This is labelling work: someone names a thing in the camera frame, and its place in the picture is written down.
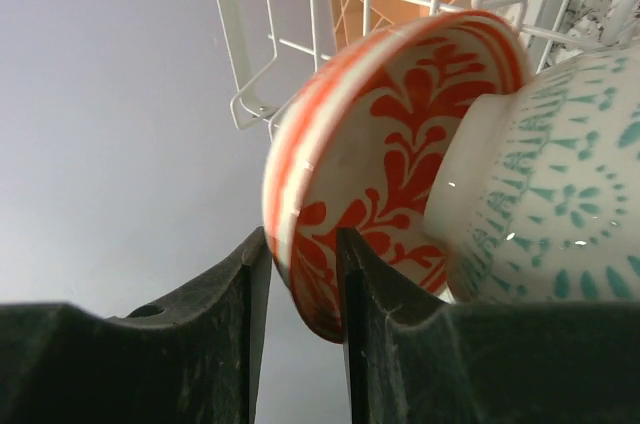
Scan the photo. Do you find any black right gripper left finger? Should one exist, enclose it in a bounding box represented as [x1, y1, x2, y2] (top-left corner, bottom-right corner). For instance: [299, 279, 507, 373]
[1, 229, 271, 423]

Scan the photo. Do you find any orange floral bowl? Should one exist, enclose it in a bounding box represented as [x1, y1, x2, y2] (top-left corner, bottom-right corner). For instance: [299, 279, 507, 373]
[262, 10, 531, 343]

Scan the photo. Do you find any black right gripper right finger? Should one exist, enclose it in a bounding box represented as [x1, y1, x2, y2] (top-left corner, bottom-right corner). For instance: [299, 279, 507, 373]
[336, 229, 639, 423]

